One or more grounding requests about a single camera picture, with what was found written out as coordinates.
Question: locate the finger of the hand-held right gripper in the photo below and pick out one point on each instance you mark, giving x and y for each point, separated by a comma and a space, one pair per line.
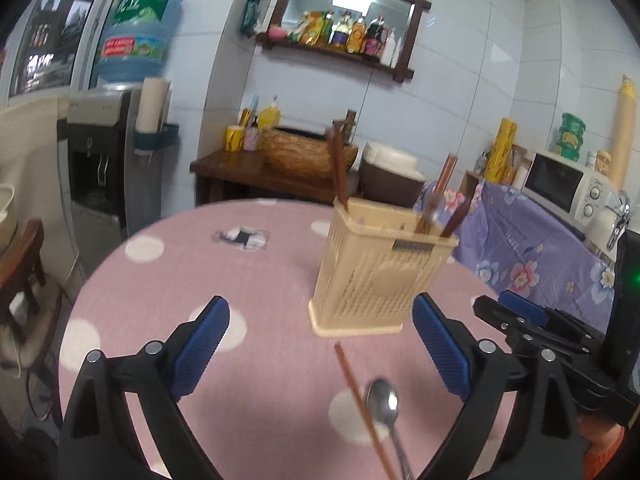
525, 306
492, 312

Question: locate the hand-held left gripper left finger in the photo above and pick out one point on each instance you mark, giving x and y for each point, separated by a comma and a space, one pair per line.
200, 345

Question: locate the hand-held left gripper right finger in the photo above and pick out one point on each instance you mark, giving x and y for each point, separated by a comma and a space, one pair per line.
442, 347

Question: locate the metal spoon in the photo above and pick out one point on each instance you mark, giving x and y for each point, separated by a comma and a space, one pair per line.
382, 402

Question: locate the brown wooden chopstick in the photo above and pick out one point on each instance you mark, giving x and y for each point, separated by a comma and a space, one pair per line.
362, 405
343, 160
442, 175
337, 170
450, 172

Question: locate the beige plastic utensil basket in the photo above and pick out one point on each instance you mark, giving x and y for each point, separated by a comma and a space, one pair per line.
380, 270

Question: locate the person's right hand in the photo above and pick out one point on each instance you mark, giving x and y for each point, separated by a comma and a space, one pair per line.
602, 442

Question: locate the purple floral cloth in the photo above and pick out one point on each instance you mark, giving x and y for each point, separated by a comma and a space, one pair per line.
520, 250

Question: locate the pink polka dot tablecloth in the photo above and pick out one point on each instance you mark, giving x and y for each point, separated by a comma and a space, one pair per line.
240, 285

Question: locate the chrome tap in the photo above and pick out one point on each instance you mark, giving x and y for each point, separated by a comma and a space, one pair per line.
619, 220

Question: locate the white microwave oven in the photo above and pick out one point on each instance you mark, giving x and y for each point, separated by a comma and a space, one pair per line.
560, 187

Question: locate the light wooden shelf box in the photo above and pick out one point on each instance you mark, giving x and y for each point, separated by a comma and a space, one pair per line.
471, 182

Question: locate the glass grain jar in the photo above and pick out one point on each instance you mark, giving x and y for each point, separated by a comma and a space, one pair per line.
510, 172

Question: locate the small clear bottle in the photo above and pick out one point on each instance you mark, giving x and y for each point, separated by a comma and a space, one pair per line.
481, 162

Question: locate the yellow wrap roll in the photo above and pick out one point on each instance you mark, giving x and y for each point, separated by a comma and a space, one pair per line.
500, 152

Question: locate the yellow lidded jar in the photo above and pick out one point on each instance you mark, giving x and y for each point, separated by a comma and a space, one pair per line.
603, 162

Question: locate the white and brown rice cooker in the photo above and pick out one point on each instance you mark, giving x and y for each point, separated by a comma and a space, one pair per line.
390, 170

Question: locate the dark wooden cabinet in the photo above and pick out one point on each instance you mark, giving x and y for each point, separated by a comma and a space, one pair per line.
235, 170

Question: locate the dark wooden stool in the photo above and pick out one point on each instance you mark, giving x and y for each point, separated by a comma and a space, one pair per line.
22, 260

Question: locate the tall cream roll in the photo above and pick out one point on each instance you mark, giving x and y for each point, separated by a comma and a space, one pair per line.
625, 130

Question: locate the yellow mug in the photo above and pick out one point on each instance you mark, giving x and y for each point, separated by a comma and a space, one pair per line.
235, 139

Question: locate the grey water dispenser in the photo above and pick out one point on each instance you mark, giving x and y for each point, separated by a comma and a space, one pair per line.
100, 160

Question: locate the teal cup holder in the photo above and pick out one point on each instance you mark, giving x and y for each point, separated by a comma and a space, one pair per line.
157, 137

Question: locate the small patterned cup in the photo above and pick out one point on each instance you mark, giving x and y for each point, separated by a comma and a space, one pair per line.
251, 137

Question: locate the wicker basket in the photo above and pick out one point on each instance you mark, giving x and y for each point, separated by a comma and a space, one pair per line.
300, 152

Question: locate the cream pot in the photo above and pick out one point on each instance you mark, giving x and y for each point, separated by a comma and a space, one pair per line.
6, 220

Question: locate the bamboo style brass faucet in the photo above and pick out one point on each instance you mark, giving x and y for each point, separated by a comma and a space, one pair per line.
347, 125

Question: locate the yellow soap pump bottle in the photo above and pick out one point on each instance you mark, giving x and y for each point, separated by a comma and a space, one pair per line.
269, 115

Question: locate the cream paper cup tube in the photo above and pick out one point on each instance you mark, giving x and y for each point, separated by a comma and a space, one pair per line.
152, 102

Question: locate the white slim tube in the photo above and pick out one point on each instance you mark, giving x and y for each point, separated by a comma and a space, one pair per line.
398, 52

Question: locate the white plastic bottle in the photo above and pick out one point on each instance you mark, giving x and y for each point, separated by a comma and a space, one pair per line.
389, 50

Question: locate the dark soy sauce bottle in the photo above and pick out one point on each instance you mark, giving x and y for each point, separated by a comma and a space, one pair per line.
374, 40

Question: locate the yellow label oil bottle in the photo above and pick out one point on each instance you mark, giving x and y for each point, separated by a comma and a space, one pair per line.
356, 37

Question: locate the purple label oil bottle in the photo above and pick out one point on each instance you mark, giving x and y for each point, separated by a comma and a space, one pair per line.
341, 32

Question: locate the blue water jug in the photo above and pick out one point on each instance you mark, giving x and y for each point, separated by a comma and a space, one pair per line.
140, 30

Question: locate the pink bowl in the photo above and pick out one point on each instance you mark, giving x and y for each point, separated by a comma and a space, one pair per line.
277, 33

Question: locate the green capped bottle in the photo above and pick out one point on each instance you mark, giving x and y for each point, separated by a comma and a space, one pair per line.
328, 25

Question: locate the yellow seasoning pouch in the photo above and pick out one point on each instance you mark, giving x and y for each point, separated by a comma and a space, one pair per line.
311, 29

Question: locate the green hanging packet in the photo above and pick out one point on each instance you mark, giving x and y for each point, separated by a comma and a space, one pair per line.
250, 12

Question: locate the wooden framed mirror shelf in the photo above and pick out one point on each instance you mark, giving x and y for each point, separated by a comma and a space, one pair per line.
350, 0

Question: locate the glass window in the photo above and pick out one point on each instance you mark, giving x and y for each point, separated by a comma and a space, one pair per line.
45, 35

